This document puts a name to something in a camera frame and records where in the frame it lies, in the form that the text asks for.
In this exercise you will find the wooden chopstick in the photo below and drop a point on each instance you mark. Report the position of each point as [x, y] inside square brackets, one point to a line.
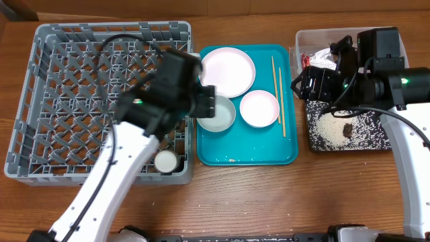
[275, 88]
[282, 102]

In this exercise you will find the wooden chopstick right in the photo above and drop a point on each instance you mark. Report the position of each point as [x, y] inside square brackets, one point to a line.
[282, 102]

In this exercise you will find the clear plastic bin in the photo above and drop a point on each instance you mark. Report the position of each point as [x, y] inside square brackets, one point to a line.
[312, 38]

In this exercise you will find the black tray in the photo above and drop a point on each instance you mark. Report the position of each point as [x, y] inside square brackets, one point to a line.
[325, 132]

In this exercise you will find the large white plate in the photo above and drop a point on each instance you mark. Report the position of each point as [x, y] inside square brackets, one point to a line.
[230, 70]

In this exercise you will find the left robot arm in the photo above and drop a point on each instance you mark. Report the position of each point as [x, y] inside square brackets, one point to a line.
[143, 117]

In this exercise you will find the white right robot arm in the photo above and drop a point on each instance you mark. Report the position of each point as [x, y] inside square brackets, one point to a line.
[371, 76]

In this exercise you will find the red snack wrapper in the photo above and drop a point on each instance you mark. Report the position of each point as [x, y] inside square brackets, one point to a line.
[304, 60]

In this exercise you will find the teal serving tray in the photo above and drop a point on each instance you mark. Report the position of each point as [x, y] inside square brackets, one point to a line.
[242, 144]

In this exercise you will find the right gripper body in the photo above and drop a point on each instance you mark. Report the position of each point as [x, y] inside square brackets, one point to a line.
[328, 89]

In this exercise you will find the white tissue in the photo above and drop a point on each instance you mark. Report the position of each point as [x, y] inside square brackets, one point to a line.
[323, 59]

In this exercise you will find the brown food scrap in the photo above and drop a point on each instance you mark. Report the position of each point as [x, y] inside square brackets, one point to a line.
[348, 130]

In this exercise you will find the wooden chopstick left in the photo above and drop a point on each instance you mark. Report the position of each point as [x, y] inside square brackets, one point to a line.
[275, 88]

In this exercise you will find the white cup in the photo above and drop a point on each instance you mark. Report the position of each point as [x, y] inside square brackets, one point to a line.
[166, 161]

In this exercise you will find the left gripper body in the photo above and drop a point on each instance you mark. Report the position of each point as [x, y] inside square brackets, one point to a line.
[206, 101]

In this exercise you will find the grey plastic dish rack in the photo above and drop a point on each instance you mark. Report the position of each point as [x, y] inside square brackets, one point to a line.
[75, 74]

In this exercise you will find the grey bowl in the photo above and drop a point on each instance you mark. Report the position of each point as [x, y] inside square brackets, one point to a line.
[225, 114]

